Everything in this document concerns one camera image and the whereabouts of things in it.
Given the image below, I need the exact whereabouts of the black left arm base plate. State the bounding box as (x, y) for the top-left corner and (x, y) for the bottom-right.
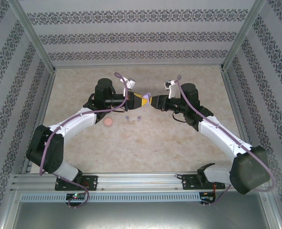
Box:
(54, 175), (99, 191)

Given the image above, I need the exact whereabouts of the aluminium mounting rail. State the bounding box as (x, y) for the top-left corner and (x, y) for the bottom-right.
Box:
(10, 173), (274, 192)

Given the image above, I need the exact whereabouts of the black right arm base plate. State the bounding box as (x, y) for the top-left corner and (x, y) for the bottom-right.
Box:
(181, 174), (227, 191)

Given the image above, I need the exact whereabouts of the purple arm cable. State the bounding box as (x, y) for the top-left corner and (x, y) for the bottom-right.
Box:
(176, 75), (275, 208)
(39, 72), (130, 209)

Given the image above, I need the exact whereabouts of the grey metal panel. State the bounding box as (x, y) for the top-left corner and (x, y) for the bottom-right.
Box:
(2, 201), (281, 229)

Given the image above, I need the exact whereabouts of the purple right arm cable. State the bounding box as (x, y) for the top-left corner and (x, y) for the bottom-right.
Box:
(176, 75), (275, 208)

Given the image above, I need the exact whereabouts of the aluminium frame post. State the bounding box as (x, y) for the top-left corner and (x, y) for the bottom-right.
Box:
(8, 0), (57, 75)
(219, 0), (267, 72)

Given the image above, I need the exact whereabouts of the aluminium table side rail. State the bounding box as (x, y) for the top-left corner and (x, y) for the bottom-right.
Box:
(220, 66), (274, 176)
(21, 71), (57, 174)

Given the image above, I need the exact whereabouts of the slotted grey cable duct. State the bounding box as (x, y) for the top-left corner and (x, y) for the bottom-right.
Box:
(20, 192), (202, 203)

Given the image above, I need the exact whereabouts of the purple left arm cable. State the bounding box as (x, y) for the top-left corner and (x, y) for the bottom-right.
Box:
(39, 72), (130, 209)

